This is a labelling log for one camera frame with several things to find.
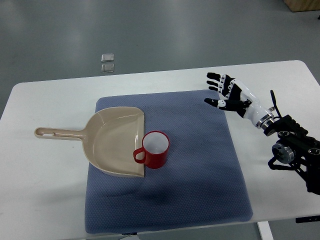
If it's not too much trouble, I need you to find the wooden box corner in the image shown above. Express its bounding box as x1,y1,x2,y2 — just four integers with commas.
283,0,320,13

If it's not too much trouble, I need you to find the beige plastic dustpan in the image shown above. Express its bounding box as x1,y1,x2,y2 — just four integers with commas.
34,106,145,178

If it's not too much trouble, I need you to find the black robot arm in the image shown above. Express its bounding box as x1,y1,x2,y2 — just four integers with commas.
261,90,320,195

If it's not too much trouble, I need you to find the lower metal floor plate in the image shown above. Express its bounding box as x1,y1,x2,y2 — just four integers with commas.
101,63,115,73

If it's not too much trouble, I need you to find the black table control panel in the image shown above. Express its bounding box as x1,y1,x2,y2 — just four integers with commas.
295,215,320,224

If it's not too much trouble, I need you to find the metal floor plate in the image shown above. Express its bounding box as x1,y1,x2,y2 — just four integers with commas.
101,63,115,73
101,53,114,63

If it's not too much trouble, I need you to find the red plastic cup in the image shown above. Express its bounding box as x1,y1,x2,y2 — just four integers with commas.
133,130,170,169

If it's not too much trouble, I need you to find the blue fabric mat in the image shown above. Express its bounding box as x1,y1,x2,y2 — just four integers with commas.
85,89,253,234

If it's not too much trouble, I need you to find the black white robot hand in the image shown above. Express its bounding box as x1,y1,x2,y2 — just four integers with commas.
204,72,275,130

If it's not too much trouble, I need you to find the white table leg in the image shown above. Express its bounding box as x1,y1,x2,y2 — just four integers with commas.
257,221,274,240

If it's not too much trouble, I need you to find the upper metal floor plate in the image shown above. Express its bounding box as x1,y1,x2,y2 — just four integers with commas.
101,53,114,63

